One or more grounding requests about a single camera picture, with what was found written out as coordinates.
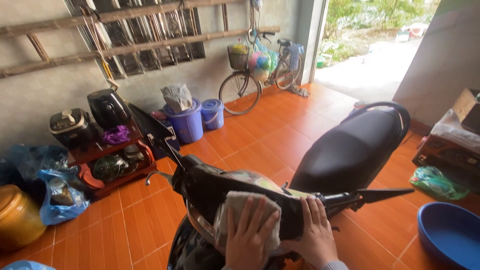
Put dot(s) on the glass pot lid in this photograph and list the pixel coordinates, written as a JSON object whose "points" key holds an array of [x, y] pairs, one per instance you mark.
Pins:
{"points": [[106, 168]]}

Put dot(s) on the light blue plastic bag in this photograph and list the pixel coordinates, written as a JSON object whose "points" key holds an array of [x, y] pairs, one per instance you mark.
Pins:
{"points": [[270, 56]]}

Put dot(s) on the pale blue plastic object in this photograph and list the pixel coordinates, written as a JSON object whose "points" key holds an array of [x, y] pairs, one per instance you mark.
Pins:
{"points": [[22, 266]]}

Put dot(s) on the grey-beige cleaning towel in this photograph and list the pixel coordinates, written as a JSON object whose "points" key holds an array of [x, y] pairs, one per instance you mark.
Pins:
{"points": [[238, 204]]}

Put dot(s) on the large blue lidded bucket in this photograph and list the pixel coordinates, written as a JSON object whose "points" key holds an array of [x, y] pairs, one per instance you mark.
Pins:
{"points": [[185, 125]]}

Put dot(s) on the black rice cooker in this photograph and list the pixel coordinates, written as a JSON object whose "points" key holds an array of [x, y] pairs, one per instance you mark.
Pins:
{"points": [[70, 127]]}

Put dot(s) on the dark blue plastic bag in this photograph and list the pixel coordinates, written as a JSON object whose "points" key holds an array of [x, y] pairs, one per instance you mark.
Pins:
{"points": [[33, 159]]}

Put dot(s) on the green basin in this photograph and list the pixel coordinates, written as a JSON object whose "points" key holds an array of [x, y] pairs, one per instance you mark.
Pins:
{"points": [[320, 62]]}

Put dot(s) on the black air fryer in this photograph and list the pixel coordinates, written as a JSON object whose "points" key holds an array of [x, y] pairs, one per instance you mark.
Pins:
{"points": [[107, 108]]}

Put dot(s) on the blue plastic basin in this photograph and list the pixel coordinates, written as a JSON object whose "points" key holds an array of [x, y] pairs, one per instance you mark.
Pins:
{"points": [[450, 232]]}

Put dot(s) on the person's left hand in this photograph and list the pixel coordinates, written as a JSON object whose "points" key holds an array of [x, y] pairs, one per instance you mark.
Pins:
{"points": [[247, 243]]}

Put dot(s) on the purple cloth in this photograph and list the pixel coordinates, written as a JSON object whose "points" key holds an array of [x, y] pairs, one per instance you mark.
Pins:
{"points": [[116, 135]]}

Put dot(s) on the red-brown wooden shelf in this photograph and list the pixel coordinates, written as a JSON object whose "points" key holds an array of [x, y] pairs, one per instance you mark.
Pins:
{"points": [[90, 152]]}

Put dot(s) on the old bicycle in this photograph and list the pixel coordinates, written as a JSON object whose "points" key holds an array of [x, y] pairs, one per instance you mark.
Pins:
{"points": [[284, 42]]}

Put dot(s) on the green plastic bag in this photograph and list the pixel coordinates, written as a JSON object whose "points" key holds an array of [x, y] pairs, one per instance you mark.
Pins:
{"points": [[437, 183]]}

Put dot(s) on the blue plastic bag with jars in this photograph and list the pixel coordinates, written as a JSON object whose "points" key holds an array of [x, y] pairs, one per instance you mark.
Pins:
{"points": [[62, 208]]}

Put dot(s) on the plastic-covered cardboard box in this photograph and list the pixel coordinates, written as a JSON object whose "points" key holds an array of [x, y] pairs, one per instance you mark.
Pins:
{"points": [[446, 150]]}

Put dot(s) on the person's right hand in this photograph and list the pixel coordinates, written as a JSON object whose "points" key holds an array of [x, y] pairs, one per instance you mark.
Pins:
{"points": [[315, 236]]}

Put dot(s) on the small blue lidded bucket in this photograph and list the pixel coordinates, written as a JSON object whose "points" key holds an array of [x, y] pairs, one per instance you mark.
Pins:
{"points": [[212, 114]]}

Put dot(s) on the colourful round bag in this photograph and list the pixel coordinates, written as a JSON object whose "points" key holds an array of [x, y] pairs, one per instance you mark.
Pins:
{"points": [[259, 64]]}

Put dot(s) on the wicker bicycle basket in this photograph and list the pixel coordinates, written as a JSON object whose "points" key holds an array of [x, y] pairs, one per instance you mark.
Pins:
{"points": [[238, 60]]}

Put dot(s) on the black motorcycle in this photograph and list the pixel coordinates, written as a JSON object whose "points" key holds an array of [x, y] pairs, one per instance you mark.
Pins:
{"points": [[348, 150]]}

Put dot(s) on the yellow-brown plastic jar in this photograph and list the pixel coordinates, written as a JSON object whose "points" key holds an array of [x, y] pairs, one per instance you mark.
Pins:
{"points": [[18, 217]]}

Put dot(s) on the grey crumpled sack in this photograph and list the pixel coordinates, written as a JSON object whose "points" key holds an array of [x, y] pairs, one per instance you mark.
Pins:
{"points": [[177, 97]]}

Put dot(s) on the dark blue box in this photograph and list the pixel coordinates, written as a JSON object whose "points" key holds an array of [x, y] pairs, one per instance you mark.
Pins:
{"points": [[167, 146]]}

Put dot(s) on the bamboo ladder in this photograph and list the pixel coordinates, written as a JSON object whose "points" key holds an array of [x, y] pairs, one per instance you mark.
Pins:
{"points": [[150, 45]]}

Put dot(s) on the grey floor rag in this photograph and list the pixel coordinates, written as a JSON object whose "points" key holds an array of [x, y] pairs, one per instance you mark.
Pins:
{"points": [[300, 91]]}

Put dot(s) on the metal pots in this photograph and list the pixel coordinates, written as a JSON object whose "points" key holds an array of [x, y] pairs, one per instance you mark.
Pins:
{"points": [[132, 157]]}

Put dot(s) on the small wooden box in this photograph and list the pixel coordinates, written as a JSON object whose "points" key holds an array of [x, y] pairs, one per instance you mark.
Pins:
{"points": [[465, 107]]}

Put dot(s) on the blue cloth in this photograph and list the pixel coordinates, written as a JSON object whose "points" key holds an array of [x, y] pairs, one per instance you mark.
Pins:
{"points": [[296, 52]]}

